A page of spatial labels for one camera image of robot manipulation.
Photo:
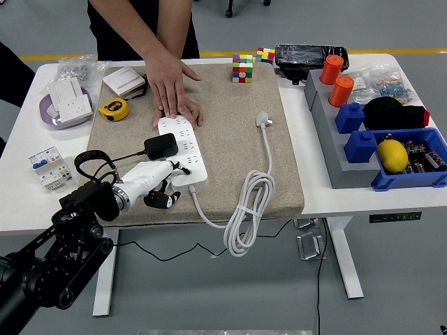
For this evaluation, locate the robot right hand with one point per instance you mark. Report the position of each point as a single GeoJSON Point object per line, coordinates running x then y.
{"type": "Point", "coordinates": [444, 331]}

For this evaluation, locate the clear bag of components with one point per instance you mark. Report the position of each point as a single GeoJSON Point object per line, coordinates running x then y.
{"type": "Point", "coordinates": [364, 88]}

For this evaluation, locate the small white panel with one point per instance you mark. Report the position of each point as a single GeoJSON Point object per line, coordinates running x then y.
{"type": "Point", "coordinates": [52, 112]}

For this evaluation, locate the white switch panel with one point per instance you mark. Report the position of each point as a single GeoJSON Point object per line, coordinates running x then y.
{"type": "Point", "coordinates": [65, 90]}

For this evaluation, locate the white table leg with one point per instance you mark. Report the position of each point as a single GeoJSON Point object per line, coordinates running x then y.
{"type": "Point", "coordinates": [344, 259]}
{"type": "Point", "coordinates": [104, 279]}

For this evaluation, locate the person's right hand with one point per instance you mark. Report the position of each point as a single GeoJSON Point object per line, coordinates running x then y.
{"type": "Point", "coordinates": [168, 81]}

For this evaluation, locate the blue plastic bin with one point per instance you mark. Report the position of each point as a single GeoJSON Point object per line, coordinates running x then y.
{"type": "Point", "coordinates": [406, 180]}

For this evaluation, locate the dark maroon capacitor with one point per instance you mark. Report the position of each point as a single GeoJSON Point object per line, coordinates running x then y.
{"type": "Point", "coordinates": [436, 161]}
{"type": "Point", "coordinates": [418, 147]}
{"type": "Point", "coordinates": [418, 166]}

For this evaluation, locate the clear bag of screws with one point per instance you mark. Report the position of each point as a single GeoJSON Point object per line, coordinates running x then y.
{"type": "Point", "coordinates": [76, 70]}

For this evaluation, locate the silver metal bracket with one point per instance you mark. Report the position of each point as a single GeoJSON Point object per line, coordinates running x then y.
{"type": "Point", "coordinates": [311, 246]}
{"type": "Point", "coordinates": [306, 224]}

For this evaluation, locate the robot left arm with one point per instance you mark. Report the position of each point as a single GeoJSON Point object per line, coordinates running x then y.
{"type": "Point", "coordinates": [63, 265]}

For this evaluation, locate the purple dish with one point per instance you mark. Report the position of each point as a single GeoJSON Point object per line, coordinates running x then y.
{"type": "Point", "coordinates": [71, 125]}

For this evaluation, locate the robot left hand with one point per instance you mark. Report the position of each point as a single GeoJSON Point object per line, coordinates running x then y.
{"type": "Point", "coordinates": [146, 178]}

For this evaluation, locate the person's left hand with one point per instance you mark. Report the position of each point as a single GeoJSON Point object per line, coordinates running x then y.
{"type": "Point", "coordinates": [195, 112]}

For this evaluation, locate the clear bag of blue resistors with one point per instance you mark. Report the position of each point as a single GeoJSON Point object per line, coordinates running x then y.
{"type": "Point", "coordinates": [395, 90]}

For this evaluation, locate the small colourful puzzle cube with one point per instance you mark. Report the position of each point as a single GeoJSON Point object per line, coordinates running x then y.
{"type": "Point", "coordinates": [265, 56]}

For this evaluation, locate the grey stepped block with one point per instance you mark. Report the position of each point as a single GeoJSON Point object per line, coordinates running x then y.
{"type": "Point", "coordinates": [329, 140]}

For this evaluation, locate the blue block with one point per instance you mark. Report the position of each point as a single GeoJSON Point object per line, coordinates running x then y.
{"type": "Point", "coordinates": [360, 148]}
{"type": "Point", "coordinates": [349, 119]}

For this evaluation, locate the white socket panel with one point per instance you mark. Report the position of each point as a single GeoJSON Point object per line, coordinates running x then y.
{"type": "Point", "coordinates": [74, 109]}

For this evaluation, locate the person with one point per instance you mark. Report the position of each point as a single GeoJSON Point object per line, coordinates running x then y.
{"type": "Point", "coordinates": [14, 76]}
{"type": "Point", "coordinates": [117, 42]}

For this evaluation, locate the white wall switch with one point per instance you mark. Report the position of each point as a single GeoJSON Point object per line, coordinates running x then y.
{"type": "Point", "coordinates": [123, 81]}

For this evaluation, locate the orange cylinder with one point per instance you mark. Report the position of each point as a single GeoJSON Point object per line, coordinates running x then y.
{"type": "Point", "coordinates": [341, 92]}
{"type": "Point", "coordinates": [331, 70]}

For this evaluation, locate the white blue circuit breaker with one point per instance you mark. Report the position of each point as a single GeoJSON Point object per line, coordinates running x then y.
{"type": "Point", "coordinates": [43, 162]}

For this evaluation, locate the black case in plastic wrap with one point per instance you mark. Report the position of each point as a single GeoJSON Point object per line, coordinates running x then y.
{"type": "Point", "coordinates": [301, 56]}

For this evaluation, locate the grey-brown mat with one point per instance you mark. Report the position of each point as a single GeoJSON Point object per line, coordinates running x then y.
{"type": "Point", "coordinates": [227, 146]}

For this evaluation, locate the large colourful puzzle cube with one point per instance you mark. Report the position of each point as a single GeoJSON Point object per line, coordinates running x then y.
{"type": "Point", "coordinates": [242, 69]}

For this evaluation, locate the black office chair base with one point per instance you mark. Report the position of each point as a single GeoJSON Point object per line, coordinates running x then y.
{"type": "Point", "coordinates": [229, 13]}

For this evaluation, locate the person's right forearm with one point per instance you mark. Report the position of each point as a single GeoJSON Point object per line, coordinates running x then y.
{"type": "Point", "coordinates": [131, 24]}

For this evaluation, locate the person's left forearm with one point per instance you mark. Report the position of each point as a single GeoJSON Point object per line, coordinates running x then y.
{"type": "Point", "coordinates": [174, 24]}

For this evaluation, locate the small black round part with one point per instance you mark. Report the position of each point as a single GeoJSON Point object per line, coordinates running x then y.
{"type": "Point", "coordinates": [388, 137]}

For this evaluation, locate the black table control panel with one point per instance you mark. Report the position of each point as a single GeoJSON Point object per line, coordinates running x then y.
{"type": "Point", "coordinates": [395, 217]}

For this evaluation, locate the black cloth with red patch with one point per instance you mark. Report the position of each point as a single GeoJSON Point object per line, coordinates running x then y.
{"type": "Point", "coordinates": [385, 112]}

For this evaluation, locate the yellow lemon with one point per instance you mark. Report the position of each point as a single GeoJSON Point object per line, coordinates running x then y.
{"type": "Point", "coordinates": [392, 157]}

